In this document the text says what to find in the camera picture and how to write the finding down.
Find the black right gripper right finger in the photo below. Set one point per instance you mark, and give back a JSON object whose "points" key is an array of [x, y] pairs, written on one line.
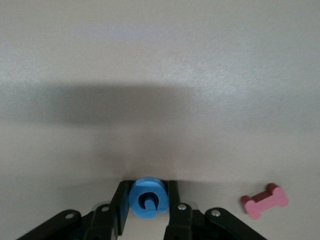
{"points": [[180, 220]]}

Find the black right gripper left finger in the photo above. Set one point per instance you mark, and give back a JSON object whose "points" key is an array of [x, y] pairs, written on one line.
{"points": [[117, 212]]}

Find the blue foam letter G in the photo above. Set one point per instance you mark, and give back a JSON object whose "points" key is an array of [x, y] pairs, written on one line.
{"points": [[136, 200]]}

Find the red foam letter I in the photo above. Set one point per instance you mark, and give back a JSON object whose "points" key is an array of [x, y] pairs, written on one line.
{"points": [[265, 203]]}

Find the brown paper table cover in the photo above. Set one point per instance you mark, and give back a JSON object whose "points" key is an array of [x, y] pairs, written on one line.
{"points": [[160, 50]]}

